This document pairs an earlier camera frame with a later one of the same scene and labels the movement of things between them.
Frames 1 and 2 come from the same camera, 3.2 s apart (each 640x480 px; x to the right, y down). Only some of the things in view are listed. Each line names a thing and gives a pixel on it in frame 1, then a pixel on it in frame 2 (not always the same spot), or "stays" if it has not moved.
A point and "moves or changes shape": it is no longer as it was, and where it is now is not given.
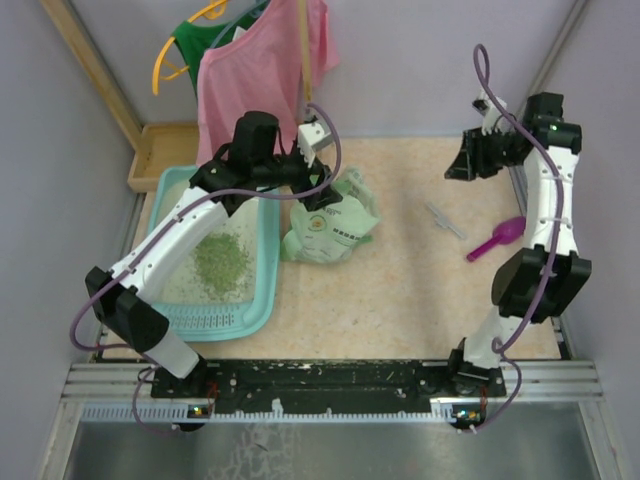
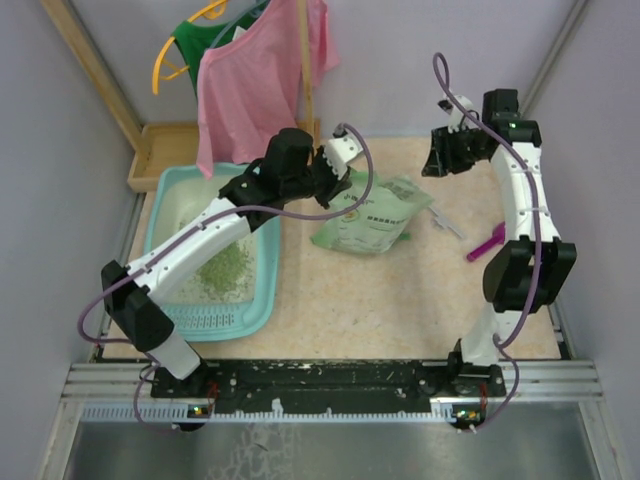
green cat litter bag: (332, 233) moves or changes shape
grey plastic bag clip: (444, 221) stays
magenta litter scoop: (505, 232) stays
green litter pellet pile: (221, 260) stays
